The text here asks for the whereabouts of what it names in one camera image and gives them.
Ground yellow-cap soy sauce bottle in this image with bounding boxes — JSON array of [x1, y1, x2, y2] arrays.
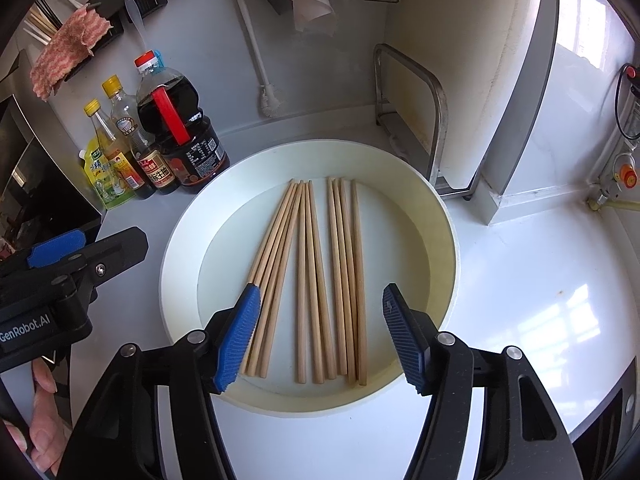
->
[[101, 75, 181, 196]]

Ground white plastic hanging utensil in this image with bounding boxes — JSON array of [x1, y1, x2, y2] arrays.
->
[[121, 0, 148, 46]]

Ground pink dishcloth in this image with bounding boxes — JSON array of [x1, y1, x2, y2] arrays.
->
[[30, 4, 112, 101]]

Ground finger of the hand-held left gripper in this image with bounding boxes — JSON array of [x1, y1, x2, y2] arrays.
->
[[75, 226, 150, 291], [27, 229, 87, 269]]

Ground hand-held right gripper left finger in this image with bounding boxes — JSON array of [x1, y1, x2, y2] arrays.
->
[[57, 283, 262, 480]]

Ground white dish brush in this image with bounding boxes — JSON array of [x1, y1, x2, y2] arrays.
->
[[227, 0, 285, 118]]

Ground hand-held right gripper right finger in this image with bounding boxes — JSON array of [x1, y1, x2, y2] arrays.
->
[[382, 283, 583, 480]]

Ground large red-handled soy sauce bottle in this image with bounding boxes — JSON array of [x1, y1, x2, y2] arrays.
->
[[134, 50, 231, 194]]

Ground black range hood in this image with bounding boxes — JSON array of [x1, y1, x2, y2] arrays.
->
[[0, 50, 103, 256]]

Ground utensils in wall holder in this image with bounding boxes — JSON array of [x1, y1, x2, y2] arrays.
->
[[22, 0, 88, 46]]

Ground yellow seasoning pouch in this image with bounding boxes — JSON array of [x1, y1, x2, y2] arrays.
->
[[78, 147, 136, 211]]

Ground yellow gas hose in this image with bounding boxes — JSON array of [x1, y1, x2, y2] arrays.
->
[[587, 197, 640, 213]]

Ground small yellow-cap vinegar bottle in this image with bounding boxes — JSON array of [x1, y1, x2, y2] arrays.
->
[[83, 99, 157, 200]]

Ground white round basin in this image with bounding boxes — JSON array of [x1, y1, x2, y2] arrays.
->
[[160, 138, 460, 413]]

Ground person's left hand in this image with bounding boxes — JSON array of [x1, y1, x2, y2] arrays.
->
[[14, 360, 68, 473]]

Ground black cable with red plug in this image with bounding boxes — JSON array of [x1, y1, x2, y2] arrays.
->
[[612, 63, 640, 141]]

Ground bundle of wooden chopsticks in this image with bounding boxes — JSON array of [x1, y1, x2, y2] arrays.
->
[[239, 177, 368, 387]]

